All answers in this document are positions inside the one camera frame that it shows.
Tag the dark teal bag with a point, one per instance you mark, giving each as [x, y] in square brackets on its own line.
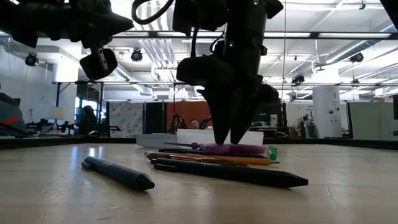
[11, 118]

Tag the white shade table lamp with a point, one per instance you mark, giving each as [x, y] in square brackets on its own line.
[56, 113]

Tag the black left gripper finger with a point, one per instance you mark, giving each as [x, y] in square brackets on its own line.
[109, 28]
[93, 67]

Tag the black overhead frame bar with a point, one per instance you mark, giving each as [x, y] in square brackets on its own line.
[342, 35]

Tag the person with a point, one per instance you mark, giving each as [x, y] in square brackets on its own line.
[88, 121]
[195, 124]

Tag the orange pen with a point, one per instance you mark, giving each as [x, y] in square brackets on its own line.
[252, 161]

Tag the white cylindrical column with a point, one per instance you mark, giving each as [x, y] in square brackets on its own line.
[326, 112]

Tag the patterned white partition panel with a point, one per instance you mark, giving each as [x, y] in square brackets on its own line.
[126, 119]

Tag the black ceiling spotlight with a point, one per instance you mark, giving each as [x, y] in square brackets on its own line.
[31, 59]
[357, 57]
[136, 55]

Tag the black table frame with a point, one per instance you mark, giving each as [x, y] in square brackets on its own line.
[62, 141]

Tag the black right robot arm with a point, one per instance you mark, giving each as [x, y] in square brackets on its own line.
[245, 18]

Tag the orange partition wall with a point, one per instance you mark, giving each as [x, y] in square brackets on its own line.
[189, 109]

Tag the clear plastic supply box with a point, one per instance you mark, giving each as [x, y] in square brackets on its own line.
[196, 136]

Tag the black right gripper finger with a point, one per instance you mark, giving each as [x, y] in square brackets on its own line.
[248, 109]
[220, 118]

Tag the pale green partition wall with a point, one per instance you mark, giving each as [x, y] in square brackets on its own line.
[370, 119]

